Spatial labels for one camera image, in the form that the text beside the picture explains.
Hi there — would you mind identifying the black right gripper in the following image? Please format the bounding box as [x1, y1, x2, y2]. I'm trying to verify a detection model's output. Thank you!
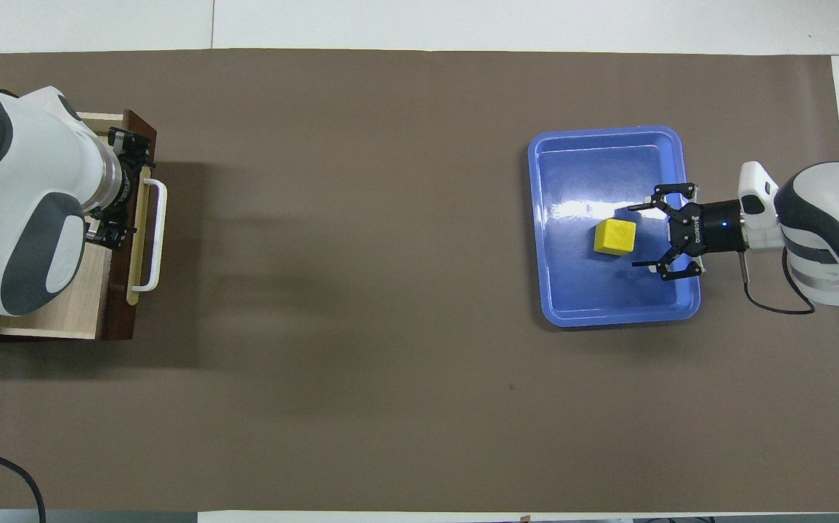
[628, 182, 744, 283]

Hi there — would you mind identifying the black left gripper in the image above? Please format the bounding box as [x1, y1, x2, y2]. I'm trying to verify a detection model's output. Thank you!
[84, 126, 155, 252]

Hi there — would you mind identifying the yellow cube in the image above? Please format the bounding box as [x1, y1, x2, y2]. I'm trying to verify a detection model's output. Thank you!
[592, 217, 639, 258]

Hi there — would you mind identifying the wooden drawer with white handle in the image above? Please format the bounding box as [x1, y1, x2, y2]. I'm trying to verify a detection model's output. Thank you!
[0, 108, 169, 344]

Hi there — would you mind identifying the blue plastic tray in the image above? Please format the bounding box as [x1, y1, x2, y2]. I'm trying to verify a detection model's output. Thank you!
[528, 125, 702, 328]

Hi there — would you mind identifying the brown paper mat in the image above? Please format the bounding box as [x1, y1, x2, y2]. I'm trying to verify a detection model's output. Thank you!
[0, 48, 839, 514]

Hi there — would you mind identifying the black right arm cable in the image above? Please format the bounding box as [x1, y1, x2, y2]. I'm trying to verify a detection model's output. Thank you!
[737, 250, 816, 315]

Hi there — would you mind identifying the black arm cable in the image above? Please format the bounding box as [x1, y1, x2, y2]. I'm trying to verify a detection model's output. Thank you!
[0, 444, 46, 523]
[737, 250, 816, 315]

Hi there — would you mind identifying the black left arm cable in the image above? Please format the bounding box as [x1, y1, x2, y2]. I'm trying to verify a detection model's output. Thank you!
[0, 444, 46, 523]

